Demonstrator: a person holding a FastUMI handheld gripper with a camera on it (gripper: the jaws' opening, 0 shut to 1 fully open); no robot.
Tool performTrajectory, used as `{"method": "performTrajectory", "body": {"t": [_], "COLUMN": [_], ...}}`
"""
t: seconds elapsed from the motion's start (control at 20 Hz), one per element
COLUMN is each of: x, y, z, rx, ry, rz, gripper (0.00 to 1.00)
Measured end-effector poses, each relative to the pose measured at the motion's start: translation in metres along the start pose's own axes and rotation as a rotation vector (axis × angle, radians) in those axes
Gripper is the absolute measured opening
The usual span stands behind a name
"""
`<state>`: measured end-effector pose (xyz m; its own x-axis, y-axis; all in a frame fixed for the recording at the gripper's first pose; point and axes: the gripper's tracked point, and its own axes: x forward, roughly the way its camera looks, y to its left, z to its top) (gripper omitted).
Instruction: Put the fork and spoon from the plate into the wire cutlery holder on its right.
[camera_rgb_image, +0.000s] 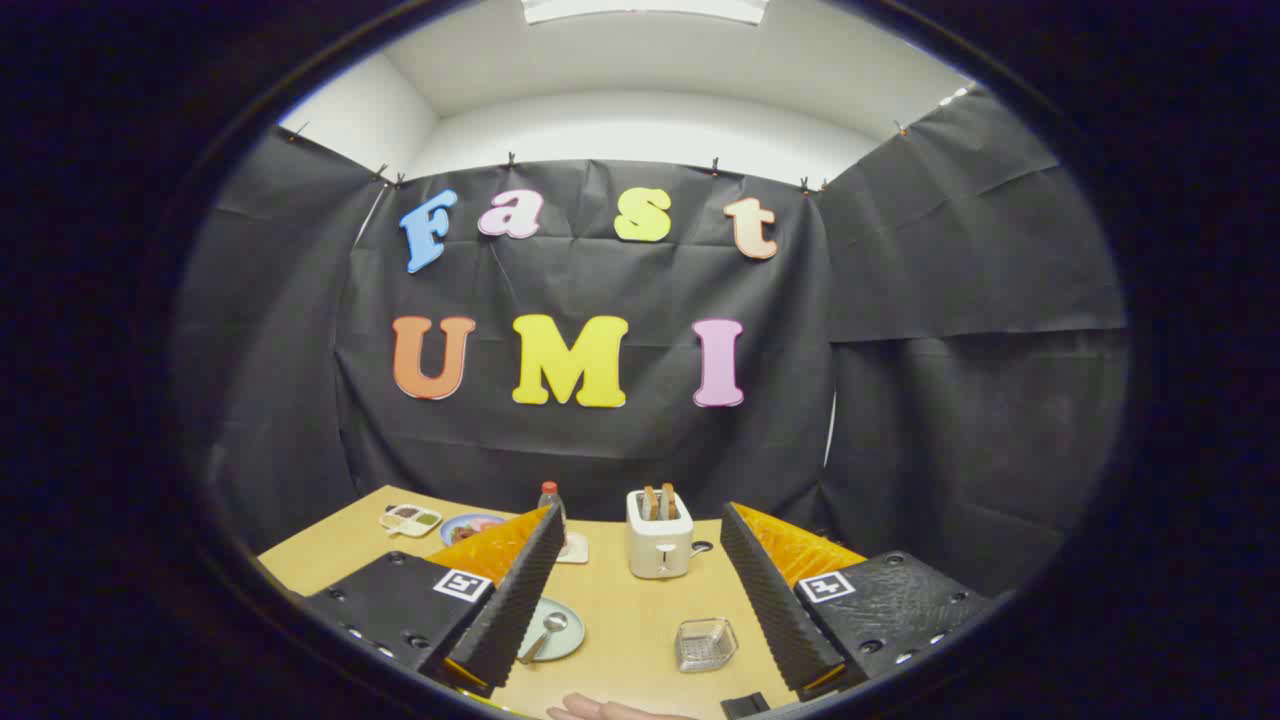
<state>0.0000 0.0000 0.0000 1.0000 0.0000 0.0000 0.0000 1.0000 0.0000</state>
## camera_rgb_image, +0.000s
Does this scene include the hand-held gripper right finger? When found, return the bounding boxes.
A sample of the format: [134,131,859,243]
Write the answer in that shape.
[719,502,999,702]

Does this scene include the metal wire cutlery basket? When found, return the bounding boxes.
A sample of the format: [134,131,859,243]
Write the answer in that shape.
[675,617,739,673]

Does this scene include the blue food plate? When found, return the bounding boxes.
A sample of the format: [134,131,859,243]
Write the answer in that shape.
[440,513,509,547]

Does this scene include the light green plate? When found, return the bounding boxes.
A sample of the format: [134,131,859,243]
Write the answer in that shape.
[517,597,586,663]

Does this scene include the white toaster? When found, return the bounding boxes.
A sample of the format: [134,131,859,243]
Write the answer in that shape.
[626,488,696,580]

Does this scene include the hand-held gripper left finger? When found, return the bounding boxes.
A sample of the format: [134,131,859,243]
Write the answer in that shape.
[300,503,567,699]

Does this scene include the clear plastic water bottle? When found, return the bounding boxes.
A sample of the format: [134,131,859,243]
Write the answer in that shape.
[538,481,569,546]

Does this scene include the black backdrop cloth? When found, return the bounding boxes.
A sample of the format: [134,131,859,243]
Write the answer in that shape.
[175,85,1131,601]

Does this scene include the metal spoon with wooden handle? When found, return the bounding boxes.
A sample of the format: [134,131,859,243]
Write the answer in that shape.
[520,612,569,664]

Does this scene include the white ceiling light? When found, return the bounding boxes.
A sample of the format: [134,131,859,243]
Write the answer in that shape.
[520,0,771,26]

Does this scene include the white divided sauce dish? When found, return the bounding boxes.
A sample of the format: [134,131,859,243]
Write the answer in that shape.
[379,503,443,538]

